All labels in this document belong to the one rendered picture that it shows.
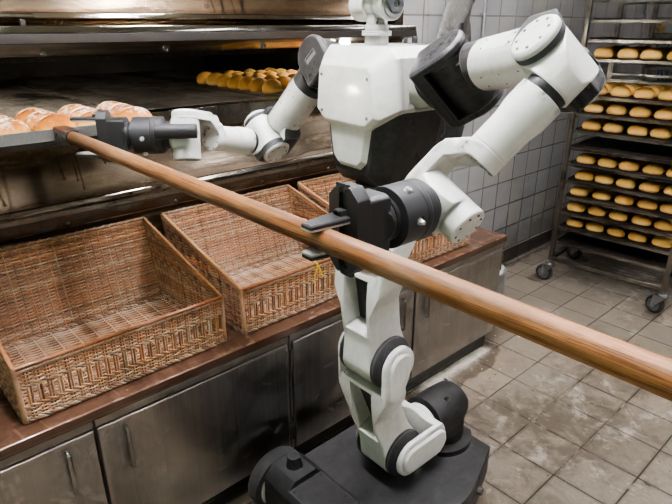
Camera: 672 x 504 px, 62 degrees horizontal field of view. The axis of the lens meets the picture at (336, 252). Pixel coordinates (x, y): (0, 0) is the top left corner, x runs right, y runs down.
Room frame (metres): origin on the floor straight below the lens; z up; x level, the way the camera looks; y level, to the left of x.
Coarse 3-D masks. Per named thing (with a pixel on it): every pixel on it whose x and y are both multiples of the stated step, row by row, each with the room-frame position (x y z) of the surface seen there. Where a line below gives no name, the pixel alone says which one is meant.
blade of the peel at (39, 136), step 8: (80, 128) 1.42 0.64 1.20; (88, 128) 1.44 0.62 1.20; (0, 136) 1.30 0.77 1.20; (8, 136) 1.31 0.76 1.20; (16, 136) 1.33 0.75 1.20; (24, 136) 1.34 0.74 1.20; (32, 136) 1.35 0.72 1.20; (40, 136) 1.36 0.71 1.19; (48, 136) 1.37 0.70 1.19; (0, 144) 1.30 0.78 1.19; (8, 144) 1.31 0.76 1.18; (16, 144) 1.32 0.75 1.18
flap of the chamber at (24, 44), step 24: (0, 48) 1.49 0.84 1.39; (24, 48) 1.54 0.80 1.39; (48, 48) 1.59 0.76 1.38; (72, 48) 1.64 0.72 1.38; (96, 48) 1.69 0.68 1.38; (120, 48) 1.75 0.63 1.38; (144, 48) 1.81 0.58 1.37; (192, 48) 1.95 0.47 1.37; (216, 48) 2.03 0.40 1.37; (240, 48) 2.11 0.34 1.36
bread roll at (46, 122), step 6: (54, 114) 1.42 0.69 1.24; (42, 120) 1.39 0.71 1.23; (48, 120) 1.40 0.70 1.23; (54, 120) 1.40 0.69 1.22; (60, 120) 1.41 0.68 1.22; (66, 120) 1.42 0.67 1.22; (36, 126) 1.38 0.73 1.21; (42, 126) 1.38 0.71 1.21; (48, 126) 1.39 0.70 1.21; (72, 126) 1.43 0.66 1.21
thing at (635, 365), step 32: (128, 160) 1.06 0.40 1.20; (192, 192) 0.88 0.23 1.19; (224, 192) 0.82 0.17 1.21; (288, 224) 0.69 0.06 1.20; (352, 256) 0.60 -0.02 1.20; (384, 256) 0.57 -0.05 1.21; (416, 288) 0.53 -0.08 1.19; (448, 288) 0.50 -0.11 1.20; (480, 288) 0.49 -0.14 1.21; (512, 320) 0.45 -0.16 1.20; (544, 320) 0.43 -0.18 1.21; (576, 352) 0.40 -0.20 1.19; (608, 352) 0.39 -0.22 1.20; (640, 352) 0.38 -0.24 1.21; (640, 384) 0.36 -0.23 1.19
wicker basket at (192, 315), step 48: (48, 240) 1.56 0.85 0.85; (96, 240) 1.65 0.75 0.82; (144, 240) 1.74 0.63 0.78; (48, 288) 1.51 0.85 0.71; (96, 288) 1.60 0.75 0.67; (144, 288) 1.69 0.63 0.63; (192, 288) 1.54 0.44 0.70; (0, 336) 1.39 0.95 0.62; (48, 336) 1.45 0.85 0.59; (96, 336) 1.45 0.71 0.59; (144, 336) 1.27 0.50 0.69; (192, 336) 1.45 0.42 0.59; (0, 384) 1.21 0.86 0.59; (48, 384) 1.11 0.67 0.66; (96, 384) 1.18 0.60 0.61
